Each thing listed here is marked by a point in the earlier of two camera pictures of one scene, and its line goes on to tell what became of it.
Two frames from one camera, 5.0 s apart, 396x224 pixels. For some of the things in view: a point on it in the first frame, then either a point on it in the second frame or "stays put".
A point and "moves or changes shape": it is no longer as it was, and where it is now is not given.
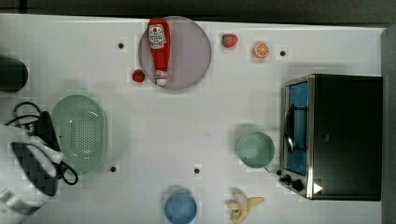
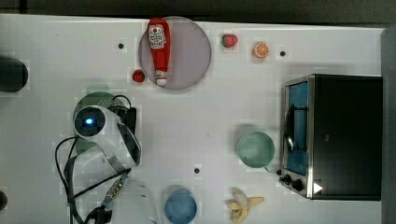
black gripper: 43,129 -> 128,117
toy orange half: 261,49 stays put
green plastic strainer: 80,127 moves or changes shape
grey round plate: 190,54 stays put
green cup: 256,149 stays put
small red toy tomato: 138,76 stays put
